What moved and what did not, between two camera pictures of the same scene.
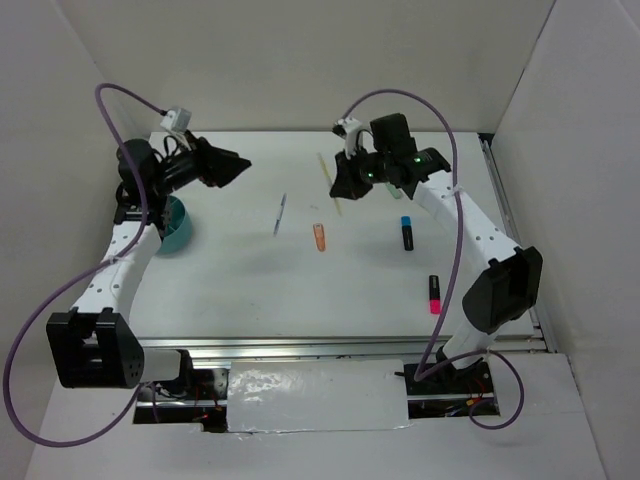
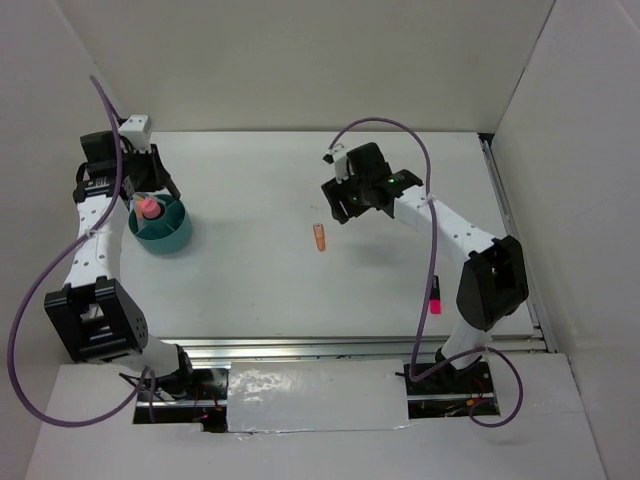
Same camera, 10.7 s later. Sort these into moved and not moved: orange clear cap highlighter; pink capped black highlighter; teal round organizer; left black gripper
Moved: left black gripper
Not moved: pink capped black highlighter; teal round organizer; orange clear cap highlighter
